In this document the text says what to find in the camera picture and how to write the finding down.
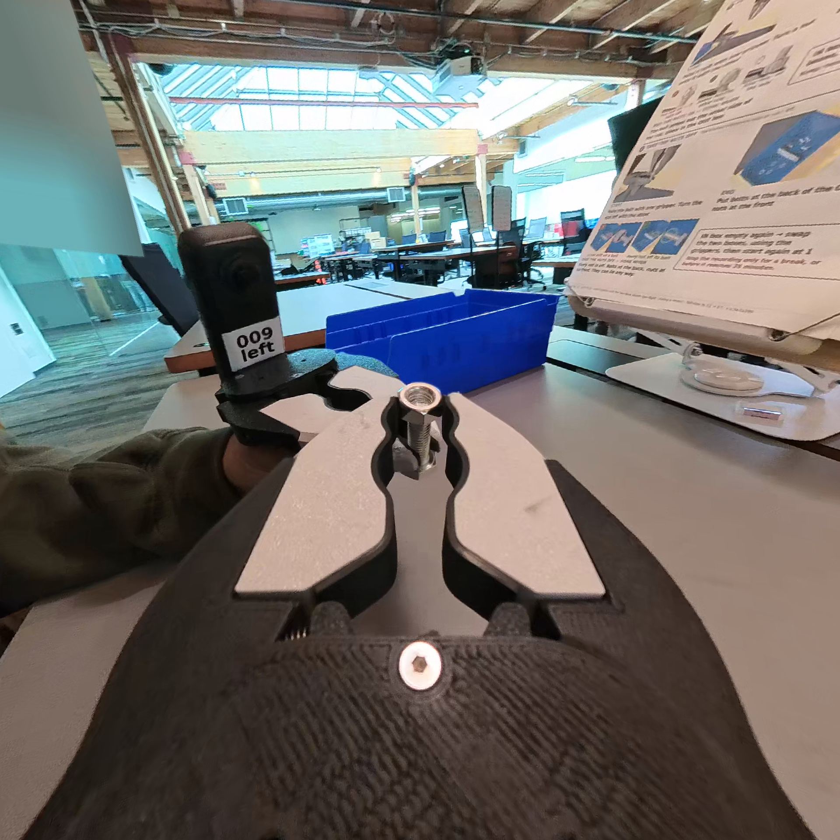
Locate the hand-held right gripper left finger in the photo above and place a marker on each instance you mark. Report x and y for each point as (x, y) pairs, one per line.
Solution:
(321, 505)

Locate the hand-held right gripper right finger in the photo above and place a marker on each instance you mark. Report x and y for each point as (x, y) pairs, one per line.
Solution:
(518, 518)

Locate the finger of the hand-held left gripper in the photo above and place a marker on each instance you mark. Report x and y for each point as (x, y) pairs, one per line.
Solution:
(308, 410)
(364, 379)

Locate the steel hex nut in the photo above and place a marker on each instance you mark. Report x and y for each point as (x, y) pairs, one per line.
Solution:
(420, 400)

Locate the steel hex bolt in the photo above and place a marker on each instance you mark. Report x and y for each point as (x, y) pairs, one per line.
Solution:
(423, 439)

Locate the person's left forearm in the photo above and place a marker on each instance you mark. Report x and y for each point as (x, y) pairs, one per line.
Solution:
(98, 505)

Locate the grey desk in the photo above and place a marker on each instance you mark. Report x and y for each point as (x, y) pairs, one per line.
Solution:
(689, 512)

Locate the person's left hand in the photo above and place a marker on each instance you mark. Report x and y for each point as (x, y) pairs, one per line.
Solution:
(253, 469)

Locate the black mesh office chair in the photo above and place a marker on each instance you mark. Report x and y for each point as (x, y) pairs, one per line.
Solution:
(164, 295)

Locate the wood-edged white table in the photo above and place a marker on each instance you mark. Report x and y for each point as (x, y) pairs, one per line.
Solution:
(308, 315)

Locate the blue plastic bin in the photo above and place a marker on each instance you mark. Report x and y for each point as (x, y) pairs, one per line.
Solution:
(485, 334)

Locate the white document stand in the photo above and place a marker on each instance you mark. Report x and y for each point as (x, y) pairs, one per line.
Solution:
(676, 377)

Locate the red and black office chair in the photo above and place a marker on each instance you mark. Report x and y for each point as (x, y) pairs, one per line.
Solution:
(573, 229)

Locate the small metal magnet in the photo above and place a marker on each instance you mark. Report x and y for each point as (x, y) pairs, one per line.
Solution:
(763, 413)

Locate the ceiling projector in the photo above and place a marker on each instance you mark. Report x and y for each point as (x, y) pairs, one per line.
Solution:
(459, 73)

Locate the black monitor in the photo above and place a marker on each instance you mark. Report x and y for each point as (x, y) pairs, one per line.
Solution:
(630, 134)

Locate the printed instruction sheet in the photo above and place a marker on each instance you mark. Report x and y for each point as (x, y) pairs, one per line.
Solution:
(741, 170)

